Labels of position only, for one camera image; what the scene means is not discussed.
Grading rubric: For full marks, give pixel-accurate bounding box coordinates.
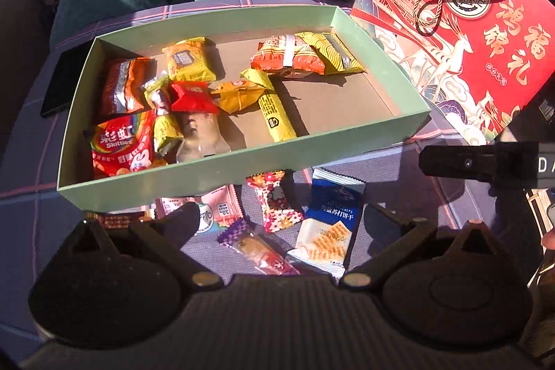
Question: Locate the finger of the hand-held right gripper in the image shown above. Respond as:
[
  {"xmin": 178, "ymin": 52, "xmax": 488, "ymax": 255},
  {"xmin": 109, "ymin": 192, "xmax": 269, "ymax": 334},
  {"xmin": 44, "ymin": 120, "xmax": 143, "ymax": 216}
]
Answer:
[{"xmin": 418, "ymin": 141, "xmax": 539, "ymax": 191}]

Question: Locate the red floral candy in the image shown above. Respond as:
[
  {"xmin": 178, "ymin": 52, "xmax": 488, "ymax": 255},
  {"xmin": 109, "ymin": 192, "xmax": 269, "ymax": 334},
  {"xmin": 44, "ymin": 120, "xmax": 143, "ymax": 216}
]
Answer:
[{"xmin": 246, "ymin": 170, "xmax": 305, "ymax": 232}]

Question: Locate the red snack packet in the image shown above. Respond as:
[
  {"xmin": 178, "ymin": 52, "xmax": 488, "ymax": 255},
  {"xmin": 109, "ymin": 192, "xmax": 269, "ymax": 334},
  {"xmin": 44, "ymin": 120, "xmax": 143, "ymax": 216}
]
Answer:
[{"xmin": 169, "ymin": 80, "xmax": 220, "ymax": 115}]

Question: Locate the blue cracker packet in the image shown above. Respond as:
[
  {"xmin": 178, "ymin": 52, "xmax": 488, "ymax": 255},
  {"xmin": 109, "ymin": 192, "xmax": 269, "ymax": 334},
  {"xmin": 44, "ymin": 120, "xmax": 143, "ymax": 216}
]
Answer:
[{"xmin": 287, "ymin": 168, "xmax": 367, "ymax": 278}]

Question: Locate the small yellow-green packet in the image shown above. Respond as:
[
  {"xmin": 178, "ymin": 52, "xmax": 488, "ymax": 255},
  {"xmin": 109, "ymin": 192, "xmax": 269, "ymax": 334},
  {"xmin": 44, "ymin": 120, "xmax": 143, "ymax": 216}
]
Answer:
[{"xmin": 144, "ymin": 76, "xmax": 184, "ymax": 156}]

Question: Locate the yellow wave-patterned packet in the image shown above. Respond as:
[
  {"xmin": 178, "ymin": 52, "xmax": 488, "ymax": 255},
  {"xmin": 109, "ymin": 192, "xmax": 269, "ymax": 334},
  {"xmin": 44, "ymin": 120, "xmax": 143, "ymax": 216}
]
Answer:
[{"xmin": 294, "ymin": 31, "xmax": 365, "ymax": 75}]

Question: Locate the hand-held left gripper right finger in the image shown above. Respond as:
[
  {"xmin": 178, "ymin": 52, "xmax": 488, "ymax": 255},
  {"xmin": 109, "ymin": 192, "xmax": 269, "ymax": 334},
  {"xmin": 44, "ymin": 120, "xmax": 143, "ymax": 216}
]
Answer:
[{"xmin": 339, "ymin": 203, "xmax": 514, "ymax": 290}]

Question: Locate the orange striped snack packet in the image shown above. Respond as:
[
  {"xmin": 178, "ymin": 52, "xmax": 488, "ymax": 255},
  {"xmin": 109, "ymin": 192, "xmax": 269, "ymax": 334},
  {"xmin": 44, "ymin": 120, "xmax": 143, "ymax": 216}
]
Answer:
[{"xmin": 250, "ymin": 35, "xmax": 326, "ymax": 75}]

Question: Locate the orange-yellow cake packet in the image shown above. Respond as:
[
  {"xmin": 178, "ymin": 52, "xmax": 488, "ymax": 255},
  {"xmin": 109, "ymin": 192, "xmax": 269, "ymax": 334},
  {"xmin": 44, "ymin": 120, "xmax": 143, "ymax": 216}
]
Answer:
[{"xmin": 211, "ymin": 77, "xmax": 266, "ymax": 116}]

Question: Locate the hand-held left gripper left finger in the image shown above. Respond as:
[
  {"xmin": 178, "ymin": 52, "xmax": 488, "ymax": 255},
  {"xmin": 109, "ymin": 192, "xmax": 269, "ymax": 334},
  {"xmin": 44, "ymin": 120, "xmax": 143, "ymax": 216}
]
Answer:
[{"xmin": 56, "ymin": 201, "xmax": 225, "ymax": 290}]

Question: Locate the purple-edged snack packet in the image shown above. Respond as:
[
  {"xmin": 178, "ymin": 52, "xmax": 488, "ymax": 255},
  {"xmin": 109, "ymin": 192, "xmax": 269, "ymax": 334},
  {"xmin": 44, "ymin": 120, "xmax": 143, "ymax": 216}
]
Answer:
[{"xmin": 216, "ymin": 217, "xmax": 301, "ymax": 276}]

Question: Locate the clear bear snack packet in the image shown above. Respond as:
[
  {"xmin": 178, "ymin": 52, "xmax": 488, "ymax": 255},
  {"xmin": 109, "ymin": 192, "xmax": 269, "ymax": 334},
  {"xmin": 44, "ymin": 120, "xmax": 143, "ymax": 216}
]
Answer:
[{"xmin": 175, "ymin": 112, "xmax": 231, "ymax": 164}]

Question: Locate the red gift box lid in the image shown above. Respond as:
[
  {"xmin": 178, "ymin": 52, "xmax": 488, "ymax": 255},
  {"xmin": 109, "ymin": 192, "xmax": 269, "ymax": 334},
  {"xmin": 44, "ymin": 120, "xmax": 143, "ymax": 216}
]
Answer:
[{"xmin": 349, "ymin": 0, "xmax": 555, "ymax": 146}]

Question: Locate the pink packet green label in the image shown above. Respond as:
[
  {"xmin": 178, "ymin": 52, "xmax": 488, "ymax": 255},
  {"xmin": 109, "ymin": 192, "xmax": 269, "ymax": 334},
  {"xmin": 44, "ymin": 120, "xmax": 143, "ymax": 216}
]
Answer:
[{"xmin": 154, "ymin": 197, "xmax": 220, "ymax": 233}]

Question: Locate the orange foil snack packet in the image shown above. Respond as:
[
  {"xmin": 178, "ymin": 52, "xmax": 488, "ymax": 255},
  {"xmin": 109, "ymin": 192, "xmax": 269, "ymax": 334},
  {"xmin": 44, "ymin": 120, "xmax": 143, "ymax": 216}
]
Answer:
[{"xmin": 101, "ymin": 57, "xmax": 153, "ymax": 115}]

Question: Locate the red rainbow candy bag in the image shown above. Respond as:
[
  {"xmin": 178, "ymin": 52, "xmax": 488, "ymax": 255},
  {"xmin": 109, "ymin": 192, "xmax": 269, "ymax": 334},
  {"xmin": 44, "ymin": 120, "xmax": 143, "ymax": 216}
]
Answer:
[{"xmin": 89, "ymin": 112, "xmax": 168, "ymax": 180}]

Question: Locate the dark brown snack packet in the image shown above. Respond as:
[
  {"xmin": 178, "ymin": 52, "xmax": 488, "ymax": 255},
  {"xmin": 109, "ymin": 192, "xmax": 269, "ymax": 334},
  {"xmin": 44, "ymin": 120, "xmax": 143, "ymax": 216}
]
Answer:
[{"xmin": 96, "ymin": 211, "xmax": 146, "ymax": 230}]

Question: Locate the black smartphone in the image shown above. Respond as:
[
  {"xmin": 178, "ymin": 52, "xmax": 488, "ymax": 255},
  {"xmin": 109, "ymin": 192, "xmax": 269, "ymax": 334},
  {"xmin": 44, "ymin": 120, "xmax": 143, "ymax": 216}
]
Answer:
[{"xmin": 40, "ymin": 46, "xmax": 94, "ymax": 118}]

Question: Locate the green cardboard box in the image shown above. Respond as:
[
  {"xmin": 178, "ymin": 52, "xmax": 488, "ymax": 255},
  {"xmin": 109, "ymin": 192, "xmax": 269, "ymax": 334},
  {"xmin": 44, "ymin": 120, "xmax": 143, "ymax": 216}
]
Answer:
[{"xmin": 57, "ymin": 5, "xmax": 432, "ymax": 212}]

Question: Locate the yellow wafer packet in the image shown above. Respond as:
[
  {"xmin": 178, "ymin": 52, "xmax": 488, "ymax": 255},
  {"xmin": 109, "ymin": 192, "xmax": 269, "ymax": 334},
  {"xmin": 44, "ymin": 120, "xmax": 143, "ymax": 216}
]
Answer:
[{"xmin": 162, "ymin": 36, "xmax": 218, "ymax": 83}]

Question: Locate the yellow long bar packet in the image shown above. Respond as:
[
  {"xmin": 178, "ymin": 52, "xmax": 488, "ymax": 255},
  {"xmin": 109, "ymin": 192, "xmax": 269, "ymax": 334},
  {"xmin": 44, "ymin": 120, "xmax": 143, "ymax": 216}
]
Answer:
[{"xmin": 239, "ymin": 68, "xmax": 298, "ymax": 144}]

